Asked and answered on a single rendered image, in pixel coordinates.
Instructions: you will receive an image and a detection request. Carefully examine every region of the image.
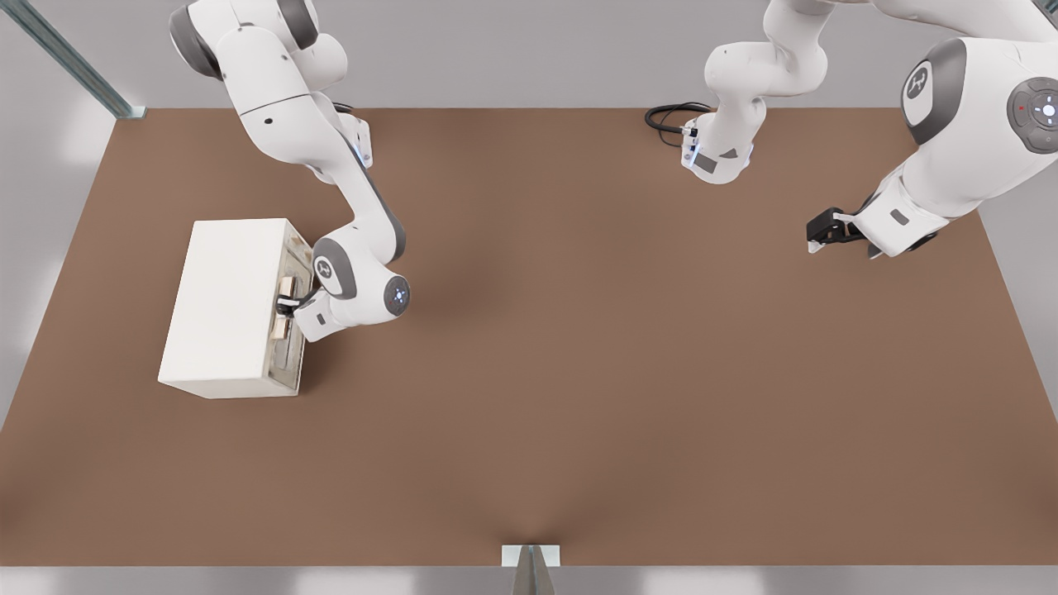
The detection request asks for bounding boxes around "pale oven door handle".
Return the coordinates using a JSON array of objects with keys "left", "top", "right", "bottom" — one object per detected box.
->
[{"left": 272, "top": 276, "right": 298, "bottom": 340}]

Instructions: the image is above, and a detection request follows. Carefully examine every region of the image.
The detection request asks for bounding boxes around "white oven door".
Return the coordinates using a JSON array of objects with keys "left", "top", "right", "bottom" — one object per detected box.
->
[{"left": 266, "top": 221, "right": 316, "bottom": 394}]

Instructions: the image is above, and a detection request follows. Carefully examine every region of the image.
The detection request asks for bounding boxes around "white oven body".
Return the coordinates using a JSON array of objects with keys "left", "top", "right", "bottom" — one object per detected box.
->
[{"left": 157, "top": 217, "right": 316, "bottom": 400}]

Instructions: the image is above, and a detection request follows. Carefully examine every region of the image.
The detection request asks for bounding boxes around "silver frame post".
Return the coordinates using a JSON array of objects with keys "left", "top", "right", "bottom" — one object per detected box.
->
[
  {"left": 501, "top": 544, "right": 561, "bottom": 595},
  {"left": 0, "top": 0, "right": 147, "bottom": 120}
]

